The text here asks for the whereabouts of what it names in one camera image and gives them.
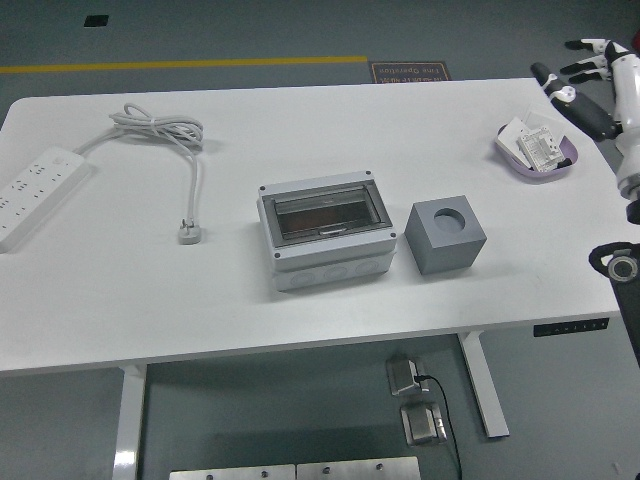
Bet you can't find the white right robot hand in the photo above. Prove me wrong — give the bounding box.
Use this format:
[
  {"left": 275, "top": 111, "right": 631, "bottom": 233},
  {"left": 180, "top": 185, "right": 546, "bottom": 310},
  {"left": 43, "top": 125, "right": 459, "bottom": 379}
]
[{"left": 529, "top": 37, "right": 640, "bottom": 199}]

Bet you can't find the smoky transparent box lid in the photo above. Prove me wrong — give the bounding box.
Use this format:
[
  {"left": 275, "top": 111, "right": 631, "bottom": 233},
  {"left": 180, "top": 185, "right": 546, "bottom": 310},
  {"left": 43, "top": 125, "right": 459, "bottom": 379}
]
[{"left": 269, "top": 184, "right": 387, "bottom": 244}]

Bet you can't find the metal floor socket box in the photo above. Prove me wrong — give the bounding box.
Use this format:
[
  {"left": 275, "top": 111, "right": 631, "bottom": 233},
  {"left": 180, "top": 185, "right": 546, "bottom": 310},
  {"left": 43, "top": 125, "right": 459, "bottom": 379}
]
[
  {"left": 385, "top": 352, "right": 427, "bottom": 399},
  {"left": 399, "top": 401, "right": 448, "bottom": 447}
]

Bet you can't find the clear plastic packet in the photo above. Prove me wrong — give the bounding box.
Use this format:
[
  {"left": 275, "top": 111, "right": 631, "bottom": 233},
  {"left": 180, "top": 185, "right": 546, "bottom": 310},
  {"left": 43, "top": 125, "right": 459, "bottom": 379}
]
[{"left": 521, "top": 103, "right": 570, "bottom": 137}]

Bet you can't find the purple plastic tray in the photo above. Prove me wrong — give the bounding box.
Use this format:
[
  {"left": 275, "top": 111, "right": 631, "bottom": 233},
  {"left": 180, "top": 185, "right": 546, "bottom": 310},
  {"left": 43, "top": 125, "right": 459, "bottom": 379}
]
[{"left": 494, "top": 123, "right": 583, "bottom": 183}]

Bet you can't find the white flat card packet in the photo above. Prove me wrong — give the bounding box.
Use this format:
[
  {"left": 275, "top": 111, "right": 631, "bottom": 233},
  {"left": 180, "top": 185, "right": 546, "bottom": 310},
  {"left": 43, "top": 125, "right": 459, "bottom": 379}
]
[{"left": 495, "top": 116, "right": 532, "bottom": 169}]

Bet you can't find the dark floor sign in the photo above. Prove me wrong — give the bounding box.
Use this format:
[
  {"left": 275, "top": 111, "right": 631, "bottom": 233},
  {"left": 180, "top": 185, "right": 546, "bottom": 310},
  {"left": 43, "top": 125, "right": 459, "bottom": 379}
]
[{"left": 368, "top": 61, "right": 453, "bottom": 86}]

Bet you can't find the black table control panel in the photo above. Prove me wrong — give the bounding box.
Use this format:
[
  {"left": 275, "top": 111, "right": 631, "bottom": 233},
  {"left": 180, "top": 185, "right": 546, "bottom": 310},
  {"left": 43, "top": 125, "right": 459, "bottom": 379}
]
[{"left": 532, "top": 317, "right": 612, "bottom": 338}]

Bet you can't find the grey cube holder block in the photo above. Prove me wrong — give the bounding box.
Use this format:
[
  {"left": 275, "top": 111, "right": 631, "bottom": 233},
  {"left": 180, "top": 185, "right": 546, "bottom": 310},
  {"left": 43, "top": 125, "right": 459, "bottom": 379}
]
[{"left": 403, "top": 193, "right": 488, "bottom": 276}]

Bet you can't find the white table leg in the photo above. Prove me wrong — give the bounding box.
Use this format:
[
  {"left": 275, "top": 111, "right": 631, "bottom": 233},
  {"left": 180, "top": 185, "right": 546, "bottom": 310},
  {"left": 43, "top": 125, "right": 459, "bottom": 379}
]
[
  {"left": 457, "top": 331, "right": 511, "bottom": 441},
  {"left": 111, "top": 364, "right": 148, "bottom": 480}
]

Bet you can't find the yellow floor tape line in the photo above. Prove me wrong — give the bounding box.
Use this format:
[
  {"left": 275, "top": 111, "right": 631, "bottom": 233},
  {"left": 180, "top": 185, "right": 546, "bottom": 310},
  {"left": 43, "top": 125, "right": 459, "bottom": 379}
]
[{"left": 0, "top": 54, "right": 370, "bottom": 76}]

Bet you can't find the grey metal plate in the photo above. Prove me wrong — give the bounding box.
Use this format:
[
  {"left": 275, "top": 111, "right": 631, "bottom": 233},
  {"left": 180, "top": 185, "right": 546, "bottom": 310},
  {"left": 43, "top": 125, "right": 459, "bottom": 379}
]
[
  {"left": 168, "top": 464, "right": 297, "bottom": 480},
  {"left": 295, "top": 455, "right": 422, "bottom": 480}
]

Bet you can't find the white power strip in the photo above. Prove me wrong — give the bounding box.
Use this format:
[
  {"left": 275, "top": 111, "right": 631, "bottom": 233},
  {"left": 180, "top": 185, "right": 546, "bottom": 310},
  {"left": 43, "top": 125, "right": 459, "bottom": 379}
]
[{"left": 0, "top": 145, "right": 87, "bottom": 254}]

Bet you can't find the white switch module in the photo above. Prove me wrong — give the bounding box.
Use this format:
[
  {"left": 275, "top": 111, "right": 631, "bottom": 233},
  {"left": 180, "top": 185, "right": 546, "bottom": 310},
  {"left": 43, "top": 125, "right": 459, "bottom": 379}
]
[{"left": 516, "top": 126, "right": 565, "bottom": 172}]

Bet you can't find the grey plastic enclosure box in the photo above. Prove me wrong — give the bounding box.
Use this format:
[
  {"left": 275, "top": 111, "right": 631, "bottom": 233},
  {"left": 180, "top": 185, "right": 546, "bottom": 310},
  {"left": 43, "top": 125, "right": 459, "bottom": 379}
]
[{"left": 256, "top": 169, "right": 399, "bottom": 294}]

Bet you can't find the black floor cable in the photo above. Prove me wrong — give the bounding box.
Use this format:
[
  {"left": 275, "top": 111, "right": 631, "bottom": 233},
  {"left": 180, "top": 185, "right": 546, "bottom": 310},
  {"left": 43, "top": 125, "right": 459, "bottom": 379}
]
[{"left": 415, "top": 373, "right": 464, "bottom": 480}]

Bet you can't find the white power cord with plug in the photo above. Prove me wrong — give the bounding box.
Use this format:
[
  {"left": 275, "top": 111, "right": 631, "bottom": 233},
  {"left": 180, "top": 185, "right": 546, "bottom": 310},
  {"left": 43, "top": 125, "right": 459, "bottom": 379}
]
[{"left": 74, "top": 102, "right": 206, "bottom": 246}]

